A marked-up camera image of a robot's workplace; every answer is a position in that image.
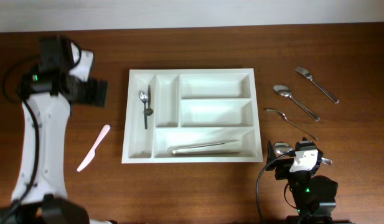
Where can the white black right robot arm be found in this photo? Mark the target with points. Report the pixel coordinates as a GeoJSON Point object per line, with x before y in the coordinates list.
{"type": "Point", "coordinates": [313, 195]}

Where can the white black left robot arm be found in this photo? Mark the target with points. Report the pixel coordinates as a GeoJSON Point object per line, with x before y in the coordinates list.
{"type": "Point", "coordinates": [47, 93]}

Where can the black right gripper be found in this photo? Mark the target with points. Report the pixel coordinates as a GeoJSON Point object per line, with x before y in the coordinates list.
{"type": "Point", "coordinates": [283, 163]}

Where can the steel tongs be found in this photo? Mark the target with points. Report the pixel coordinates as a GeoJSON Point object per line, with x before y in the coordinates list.
{"type": "Point", "coordinates": [205, 148]}

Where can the pink plastic knife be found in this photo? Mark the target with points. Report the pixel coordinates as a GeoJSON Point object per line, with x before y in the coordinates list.
{"type": "Point", "coordinates": [92, 152]}

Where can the steel fork with thick handle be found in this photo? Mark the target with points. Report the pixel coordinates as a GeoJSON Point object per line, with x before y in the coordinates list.
{"type": "Point", "coordinates": [307, 74]}

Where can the steel spoon under right arm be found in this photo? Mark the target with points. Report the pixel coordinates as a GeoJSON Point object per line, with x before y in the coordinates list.
{"type": "Point", "coordinates": [283, 147]}

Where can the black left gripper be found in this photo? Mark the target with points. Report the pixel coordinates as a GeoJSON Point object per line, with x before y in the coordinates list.
{"type": "Point", "coordinates": [102, 93]}

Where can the large steel spoon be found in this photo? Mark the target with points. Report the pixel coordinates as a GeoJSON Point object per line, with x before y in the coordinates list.
{"type": "Point", "coordinates": [285, 91]}

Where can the small steel teaspoon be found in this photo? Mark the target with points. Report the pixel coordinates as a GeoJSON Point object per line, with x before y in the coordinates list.
{"type": "Point", "coordinates": [143, 96]}

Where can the thin steel fork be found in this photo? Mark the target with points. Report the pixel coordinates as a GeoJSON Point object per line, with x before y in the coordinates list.
{"type": "Point", "coordinates": [284, 117]}

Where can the white plastic cutlery tray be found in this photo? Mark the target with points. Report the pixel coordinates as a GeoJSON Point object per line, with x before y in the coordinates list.
{"type": "Point", "coordinates": [191, 106]}

